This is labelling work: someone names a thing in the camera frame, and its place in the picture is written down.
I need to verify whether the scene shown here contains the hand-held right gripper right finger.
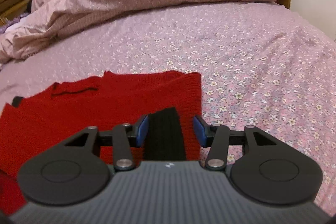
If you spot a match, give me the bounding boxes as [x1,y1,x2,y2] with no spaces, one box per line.
[193,115,279,171]

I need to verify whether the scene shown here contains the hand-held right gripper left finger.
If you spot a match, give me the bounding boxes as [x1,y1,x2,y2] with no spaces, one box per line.
[63,115,150,171]

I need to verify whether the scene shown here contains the red knit cardigan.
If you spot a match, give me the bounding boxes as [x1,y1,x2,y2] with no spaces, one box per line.
[0,70,202,214]

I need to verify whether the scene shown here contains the floral pink bed sheet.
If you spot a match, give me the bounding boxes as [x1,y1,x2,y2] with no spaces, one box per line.
[0,1,336,210]

